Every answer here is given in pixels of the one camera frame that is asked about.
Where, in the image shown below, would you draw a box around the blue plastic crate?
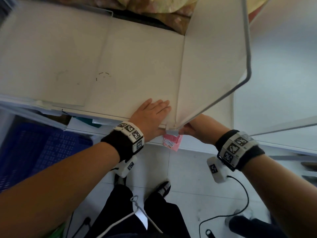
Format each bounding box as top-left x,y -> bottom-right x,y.
0,115 -> 94,194

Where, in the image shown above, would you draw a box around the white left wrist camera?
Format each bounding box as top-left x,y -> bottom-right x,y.
114,155 -> 138,178

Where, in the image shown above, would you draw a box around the person's right hand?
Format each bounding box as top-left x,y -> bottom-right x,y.
178,114 -> 231,146

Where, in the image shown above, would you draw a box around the white metal shelf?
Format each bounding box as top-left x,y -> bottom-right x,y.
0,0 -> 317,161

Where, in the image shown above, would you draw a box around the white sneaker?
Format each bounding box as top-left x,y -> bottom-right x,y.
224,209 -> 248,227

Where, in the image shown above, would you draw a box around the person's left hand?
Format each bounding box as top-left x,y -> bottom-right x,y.
128,98 -> 172,143

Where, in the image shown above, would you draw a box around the person's black trousers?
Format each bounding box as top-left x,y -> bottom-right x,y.
84,184 -> 191,238

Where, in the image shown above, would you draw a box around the green packet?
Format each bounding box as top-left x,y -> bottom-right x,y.
74,116 -> 102,129

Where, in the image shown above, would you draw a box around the person's right forearm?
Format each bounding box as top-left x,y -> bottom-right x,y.
241,155 -> 317,238

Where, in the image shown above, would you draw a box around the person's left forearm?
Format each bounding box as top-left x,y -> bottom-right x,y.
0,142 -> 121,238

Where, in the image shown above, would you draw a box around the dark blue trouser leg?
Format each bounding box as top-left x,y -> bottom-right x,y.
228,215 -> 282,238

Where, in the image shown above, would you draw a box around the yellow patterned curtain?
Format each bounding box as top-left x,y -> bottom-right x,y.
44,0 -> 270,35

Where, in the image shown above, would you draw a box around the black left wrist band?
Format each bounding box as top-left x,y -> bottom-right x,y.
101,121 -> 145,163

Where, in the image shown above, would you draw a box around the black right wrist band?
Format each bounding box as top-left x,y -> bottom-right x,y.
215,129 -> 265,172

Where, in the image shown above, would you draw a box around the pink packet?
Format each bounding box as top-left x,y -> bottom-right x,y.
162,134 -> 183,152

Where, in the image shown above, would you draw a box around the black wrist band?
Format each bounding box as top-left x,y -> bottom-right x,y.
101,121 -> 145,163
215,129 -> 265,172

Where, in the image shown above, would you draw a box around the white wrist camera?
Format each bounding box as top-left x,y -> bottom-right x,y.
207,157 -> 228,184
114,155 -> 138,178

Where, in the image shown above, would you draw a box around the white drawstring cord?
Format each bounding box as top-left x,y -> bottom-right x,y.
95,195 -> 164,238

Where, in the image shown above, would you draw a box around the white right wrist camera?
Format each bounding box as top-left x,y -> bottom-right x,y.
207,157 -> 228,184

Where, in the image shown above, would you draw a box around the black camera cable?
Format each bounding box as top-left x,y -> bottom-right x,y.
65,167 -> 119,238
198,175 -> 250,238

